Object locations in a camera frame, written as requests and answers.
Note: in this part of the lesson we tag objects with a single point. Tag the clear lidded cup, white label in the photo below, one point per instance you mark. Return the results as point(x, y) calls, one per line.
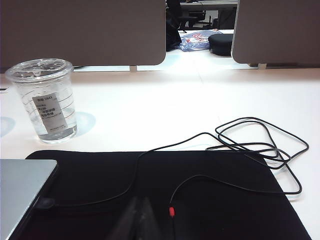
point(50, 82)

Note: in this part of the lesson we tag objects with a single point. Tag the black garment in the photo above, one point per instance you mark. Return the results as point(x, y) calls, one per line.
point(172, 27)

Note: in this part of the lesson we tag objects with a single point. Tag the wide brown desk divider panel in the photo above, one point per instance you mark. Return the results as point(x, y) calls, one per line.
point(82, 32)

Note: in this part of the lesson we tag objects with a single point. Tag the blue printed plastic bag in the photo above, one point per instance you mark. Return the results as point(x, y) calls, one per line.
point(193, 41)

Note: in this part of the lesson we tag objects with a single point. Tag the white background desk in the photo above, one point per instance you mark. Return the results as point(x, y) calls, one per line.
point(207, 5)

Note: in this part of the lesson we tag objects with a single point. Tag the black office chair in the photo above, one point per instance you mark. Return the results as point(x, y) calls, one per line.
point(191, 18)

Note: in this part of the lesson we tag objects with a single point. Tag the black fabric desk mat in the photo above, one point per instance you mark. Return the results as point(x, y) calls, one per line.
point(225, 212)

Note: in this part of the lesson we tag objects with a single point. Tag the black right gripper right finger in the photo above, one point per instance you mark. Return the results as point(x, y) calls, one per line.
point(152, 222)

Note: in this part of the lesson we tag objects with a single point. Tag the black round cushion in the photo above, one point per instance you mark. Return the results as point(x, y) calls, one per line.
point(220, 45)

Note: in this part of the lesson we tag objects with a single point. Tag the narrow brown desk divider panel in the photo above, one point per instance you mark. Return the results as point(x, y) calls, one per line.
point(277, 32)

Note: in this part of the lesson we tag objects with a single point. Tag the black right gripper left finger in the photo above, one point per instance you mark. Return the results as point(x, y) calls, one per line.
point(131, 220)

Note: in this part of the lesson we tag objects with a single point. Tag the small white divider bracket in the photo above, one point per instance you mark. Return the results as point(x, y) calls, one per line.
point(262, 66)
point(133, 68)

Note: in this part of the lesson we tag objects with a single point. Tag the silver Dell laptop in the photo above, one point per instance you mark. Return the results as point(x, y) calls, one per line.
point(20, 190)

